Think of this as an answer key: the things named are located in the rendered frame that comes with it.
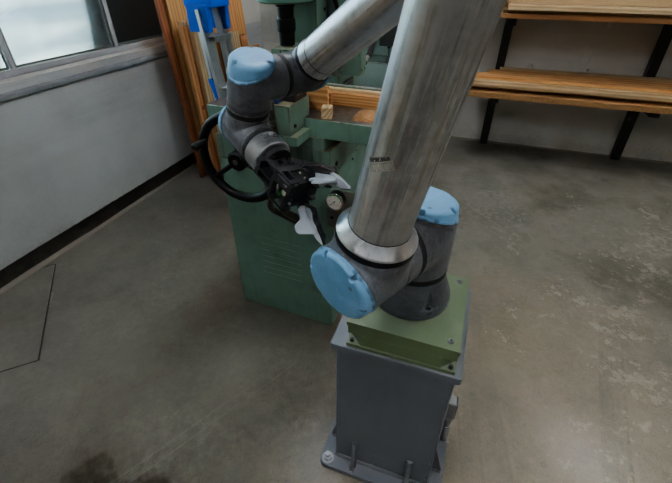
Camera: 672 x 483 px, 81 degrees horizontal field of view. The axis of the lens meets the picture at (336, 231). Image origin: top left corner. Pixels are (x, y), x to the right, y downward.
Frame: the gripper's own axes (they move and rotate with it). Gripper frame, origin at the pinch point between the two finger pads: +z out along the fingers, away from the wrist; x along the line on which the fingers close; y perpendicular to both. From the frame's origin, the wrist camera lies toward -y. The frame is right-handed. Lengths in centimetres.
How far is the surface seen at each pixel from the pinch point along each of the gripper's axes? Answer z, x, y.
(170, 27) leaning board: -209, -47, -66
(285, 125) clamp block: -44.3, -8.3, -21.3
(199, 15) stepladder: -155, -19, -53
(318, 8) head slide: -72, 16, -47
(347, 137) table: -33, -7, -37
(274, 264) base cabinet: -41, -73, -35
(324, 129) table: -40, -8, -34
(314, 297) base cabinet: -23, -78, -44
